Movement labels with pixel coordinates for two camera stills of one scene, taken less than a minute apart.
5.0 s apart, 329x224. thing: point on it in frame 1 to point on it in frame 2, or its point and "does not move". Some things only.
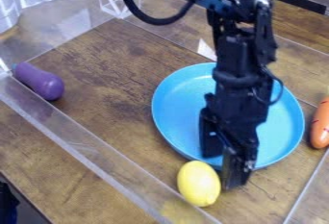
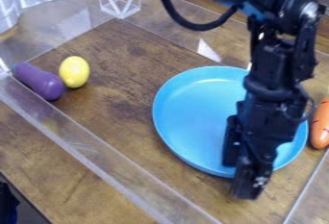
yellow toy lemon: x=199 y=183 to x=74 y=71
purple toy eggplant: x=48 y=86 does not move
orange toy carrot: x=318 y=125 does not move
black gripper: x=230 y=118 to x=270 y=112
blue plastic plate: x=180 y=99 does not move
